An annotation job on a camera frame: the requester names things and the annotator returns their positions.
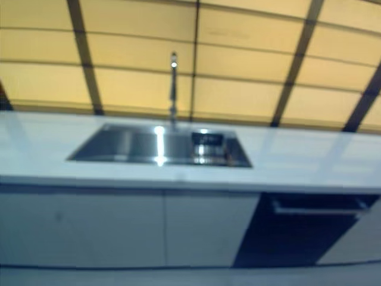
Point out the black built-in dishwasher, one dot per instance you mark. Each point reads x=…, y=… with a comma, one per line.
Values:
x=291, y=238

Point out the black dish drying rack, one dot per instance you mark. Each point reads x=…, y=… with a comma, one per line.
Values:
x=208, y=149

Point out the chrome pull-down faucet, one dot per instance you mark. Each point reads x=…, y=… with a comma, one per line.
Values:
x=173, y=89

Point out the stainless steel kitchen sink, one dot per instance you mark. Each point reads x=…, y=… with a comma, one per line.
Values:
x=125, y=146

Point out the white cabinet door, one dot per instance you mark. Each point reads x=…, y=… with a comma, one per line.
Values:
x=83, y=226
x=205, y=226

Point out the white cabinet end panel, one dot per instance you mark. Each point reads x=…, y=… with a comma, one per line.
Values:
x=354, y=244

